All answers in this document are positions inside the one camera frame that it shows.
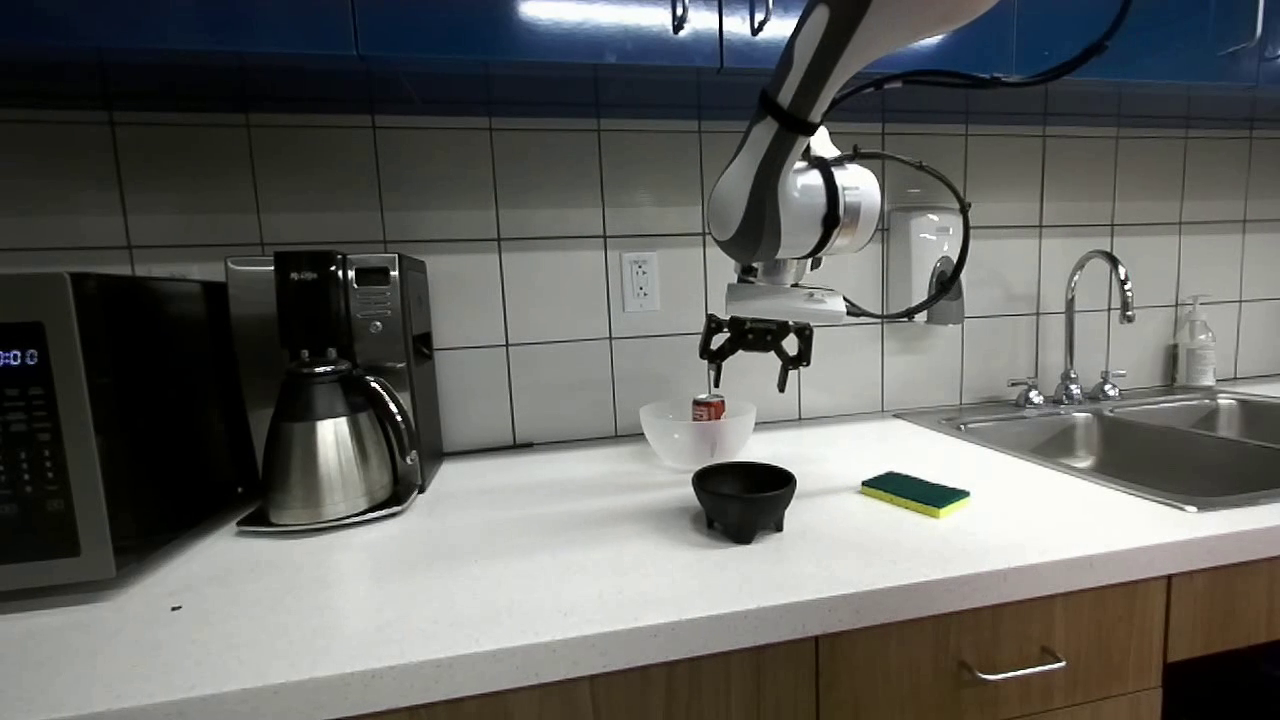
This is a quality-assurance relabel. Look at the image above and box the silver drawer handle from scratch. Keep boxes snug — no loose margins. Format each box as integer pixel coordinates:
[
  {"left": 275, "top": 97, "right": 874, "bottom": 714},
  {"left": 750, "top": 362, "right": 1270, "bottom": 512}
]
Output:
[{"left": 959, "top": 646, "right": 1069, "bottom": 685}]

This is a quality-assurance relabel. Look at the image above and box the clear plastic bowl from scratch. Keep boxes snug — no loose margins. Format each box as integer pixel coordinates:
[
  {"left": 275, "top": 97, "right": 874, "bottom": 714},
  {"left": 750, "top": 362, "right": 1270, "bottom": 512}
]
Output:
[{"left": 639, "top": 398, "right": 758, "bottom": 472}]

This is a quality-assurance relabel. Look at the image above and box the chrome gooseneck tap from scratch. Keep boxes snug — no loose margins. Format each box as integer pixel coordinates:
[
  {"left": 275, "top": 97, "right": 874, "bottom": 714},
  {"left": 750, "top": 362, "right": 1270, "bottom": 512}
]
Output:
[{"left": 1054, "top": 248, "right": 1138, "bottom": 406}]

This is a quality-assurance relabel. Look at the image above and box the black and steel coffee maker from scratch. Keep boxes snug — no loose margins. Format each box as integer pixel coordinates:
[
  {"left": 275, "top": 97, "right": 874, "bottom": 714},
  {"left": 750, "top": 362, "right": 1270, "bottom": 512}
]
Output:
[{"left": 225, "top": 249, "right": 445, "bottom": 532}]

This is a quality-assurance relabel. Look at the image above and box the steel coffee carafe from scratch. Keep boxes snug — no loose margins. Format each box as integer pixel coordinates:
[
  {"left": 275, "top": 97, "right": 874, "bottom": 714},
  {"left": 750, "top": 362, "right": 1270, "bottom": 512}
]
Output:
[{"left": 260, "top": 349, "right": 423, "bottom": 527}]

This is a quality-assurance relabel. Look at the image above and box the black footed stone bowl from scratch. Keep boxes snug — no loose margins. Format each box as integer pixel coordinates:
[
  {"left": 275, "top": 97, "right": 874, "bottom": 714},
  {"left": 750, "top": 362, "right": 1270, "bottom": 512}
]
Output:
[{"left": 691, "top": 460, "right": 799, "bottom": 546}]

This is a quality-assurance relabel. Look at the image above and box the blue wall cabinet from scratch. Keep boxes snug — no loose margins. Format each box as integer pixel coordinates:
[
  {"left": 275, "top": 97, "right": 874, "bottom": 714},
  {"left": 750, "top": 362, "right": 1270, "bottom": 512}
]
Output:
[{"left": 0, "top": 0, "right": 1280, "bottom": 86}]

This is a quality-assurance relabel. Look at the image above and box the clear pump soap bottle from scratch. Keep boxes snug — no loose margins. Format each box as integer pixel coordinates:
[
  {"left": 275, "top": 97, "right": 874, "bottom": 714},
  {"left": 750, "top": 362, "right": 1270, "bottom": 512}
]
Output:
[{"left": 1174, "top": 294, "right": 1219, "bottom": 389}]

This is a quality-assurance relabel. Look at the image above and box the white wall soap dispenser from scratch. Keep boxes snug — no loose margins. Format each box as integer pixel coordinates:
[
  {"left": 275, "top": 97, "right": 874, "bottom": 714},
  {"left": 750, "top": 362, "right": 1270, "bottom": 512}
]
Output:
[{"left": 885, "top": 204, "right": 967, "bottom": 327}]

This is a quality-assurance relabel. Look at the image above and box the steel double sink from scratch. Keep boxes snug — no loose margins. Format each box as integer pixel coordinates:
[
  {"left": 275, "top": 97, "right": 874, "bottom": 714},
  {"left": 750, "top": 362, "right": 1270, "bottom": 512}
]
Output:
[{"left": 894, "top": 384, "right": 1280, "bottom": 514}]

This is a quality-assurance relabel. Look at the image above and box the wooden cabinet door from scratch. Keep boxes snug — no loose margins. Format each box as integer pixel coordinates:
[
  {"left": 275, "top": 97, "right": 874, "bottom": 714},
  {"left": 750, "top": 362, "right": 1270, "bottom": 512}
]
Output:
[{"left": 345, "top": 638, "right": 818, "bottom": 720}]

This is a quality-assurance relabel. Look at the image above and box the wooden drawer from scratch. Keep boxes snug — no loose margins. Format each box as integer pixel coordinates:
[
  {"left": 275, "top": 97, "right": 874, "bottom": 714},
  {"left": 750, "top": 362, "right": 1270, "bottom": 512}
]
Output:
[
  {"left": 1166, "top": 556, "right": 1280, "bottom": 664},
  {"left": 817, "top": 576, "right": 1170, "bottom": 720}
]

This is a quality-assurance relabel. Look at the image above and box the steel microwave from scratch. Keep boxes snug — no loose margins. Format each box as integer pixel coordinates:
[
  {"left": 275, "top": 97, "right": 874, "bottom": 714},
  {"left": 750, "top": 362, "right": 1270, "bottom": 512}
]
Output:
[{"left": 0, "top": 270, "right": 256, "bottom": 602}]

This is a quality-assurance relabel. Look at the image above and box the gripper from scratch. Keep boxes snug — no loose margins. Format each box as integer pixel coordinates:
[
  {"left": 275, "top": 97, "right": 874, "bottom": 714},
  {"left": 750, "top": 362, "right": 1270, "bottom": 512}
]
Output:
[{"left": 698, "top": 315, "right": 814, "bottom": 397}]

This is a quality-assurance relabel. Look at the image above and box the green and yellow sponge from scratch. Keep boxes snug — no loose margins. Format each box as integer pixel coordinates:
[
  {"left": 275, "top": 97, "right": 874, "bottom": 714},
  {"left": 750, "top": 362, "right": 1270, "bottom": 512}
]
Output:
[{"left": 860, "top": 470, "right": 972, "bottom": 520}]

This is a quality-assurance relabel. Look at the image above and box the white wall socket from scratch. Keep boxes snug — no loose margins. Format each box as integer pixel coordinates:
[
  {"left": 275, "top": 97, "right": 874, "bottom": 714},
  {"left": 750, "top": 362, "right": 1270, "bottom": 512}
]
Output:
[{"left": 620, "top": 250, "right": 662, "bottom": 314}]

